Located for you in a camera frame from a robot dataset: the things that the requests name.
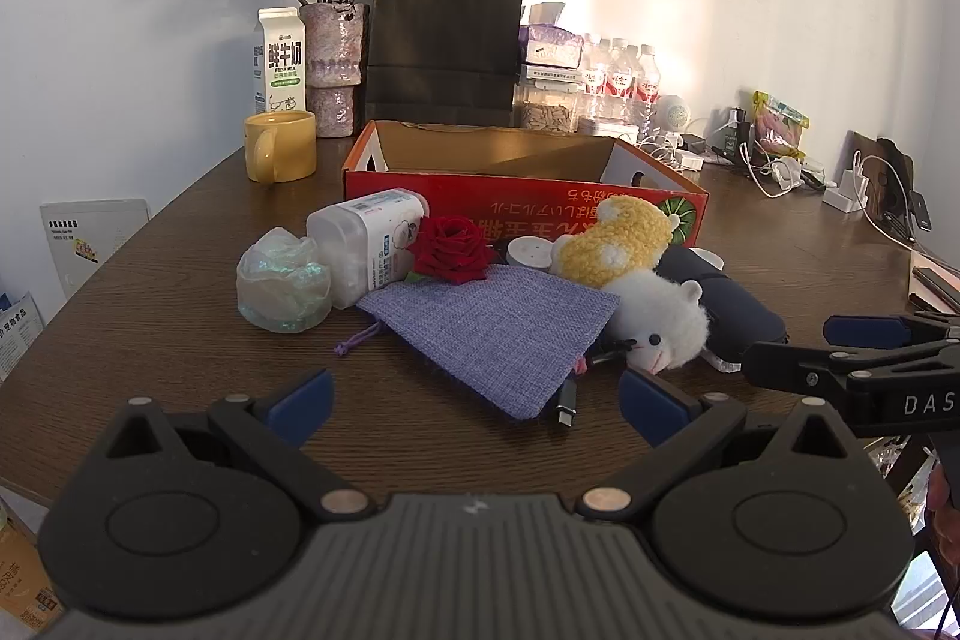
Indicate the purple ceramic vase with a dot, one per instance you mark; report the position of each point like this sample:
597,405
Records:
334,63

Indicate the black paper bag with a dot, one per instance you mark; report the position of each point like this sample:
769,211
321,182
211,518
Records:
442,33

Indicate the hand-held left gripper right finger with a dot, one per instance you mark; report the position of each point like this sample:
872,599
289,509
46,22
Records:
652,404

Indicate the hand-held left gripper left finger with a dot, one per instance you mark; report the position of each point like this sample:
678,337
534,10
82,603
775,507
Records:
304,404

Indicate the dark smartphone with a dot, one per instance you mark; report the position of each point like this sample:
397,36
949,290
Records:
937,287

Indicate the white metal tin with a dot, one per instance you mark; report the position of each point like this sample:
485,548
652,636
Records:
607,126

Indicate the group of clear water bottles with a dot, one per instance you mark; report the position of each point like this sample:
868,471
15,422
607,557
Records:
619,85

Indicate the black power adapter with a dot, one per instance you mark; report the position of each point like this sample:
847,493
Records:
697,144

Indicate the white plastic jar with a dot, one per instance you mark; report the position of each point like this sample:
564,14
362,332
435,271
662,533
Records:
360,242

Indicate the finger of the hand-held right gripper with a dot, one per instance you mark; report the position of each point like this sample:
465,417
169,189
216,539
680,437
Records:
787,366
862,331

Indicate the dark blue case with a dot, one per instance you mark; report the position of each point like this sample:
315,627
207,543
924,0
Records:
739,310

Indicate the white milk carton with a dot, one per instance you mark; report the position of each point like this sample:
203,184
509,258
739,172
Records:
283,63

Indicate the purple tissue pack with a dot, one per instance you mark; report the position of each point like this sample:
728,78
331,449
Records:
551,48

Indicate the iridescent plastic wrap ball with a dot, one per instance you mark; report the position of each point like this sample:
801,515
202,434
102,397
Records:
281,287

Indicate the white charger dock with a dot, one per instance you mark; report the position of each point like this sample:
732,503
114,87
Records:
846,190

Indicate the white flat box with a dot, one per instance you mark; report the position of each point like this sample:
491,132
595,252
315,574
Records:
551,74

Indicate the yellow carton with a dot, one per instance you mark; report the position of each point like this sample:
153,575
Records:
19,580

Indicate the red cardboard box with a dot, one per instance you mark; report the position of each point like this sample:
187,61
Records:
525,201

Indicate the yellow snack packet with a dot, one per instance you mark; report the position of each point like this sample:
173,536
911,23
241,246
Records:
780,126

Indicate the yellow mug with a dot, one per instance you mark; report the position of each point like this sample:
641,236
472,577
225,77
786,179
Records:
289,156

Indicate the brown board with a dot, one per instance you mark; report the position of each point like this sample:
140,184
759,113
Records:
881,175

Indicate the dark green small bottle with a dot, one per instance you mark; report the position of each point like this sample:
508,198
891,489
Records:
736,138

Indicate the white round speaker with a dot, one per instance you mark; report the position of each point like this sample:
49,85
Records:
673,111

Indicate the purple fabric pouch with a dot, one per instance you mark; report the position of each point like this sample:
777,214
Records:
487,332

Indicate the white and yellow plush sheep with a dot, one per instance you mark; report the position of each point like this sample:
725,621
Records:
660,310

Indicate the blue booklet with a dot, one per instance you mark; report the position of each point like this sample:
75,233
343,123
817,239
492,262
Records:
19,332

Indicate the white charger brick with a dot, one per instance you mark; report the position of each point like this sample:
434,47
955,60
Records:
690,162

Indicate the clear jar of seeds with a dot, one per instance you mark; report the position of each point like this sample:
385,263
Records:
547,115

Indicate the white sign board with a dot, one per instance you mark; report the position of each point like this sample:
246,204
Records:
97,242

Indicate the red rose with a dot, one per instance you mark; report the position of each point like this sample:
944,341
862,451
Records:
450,250

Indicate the person's right hand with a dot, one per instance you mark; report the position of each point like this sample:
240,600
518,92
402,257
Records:
946,512

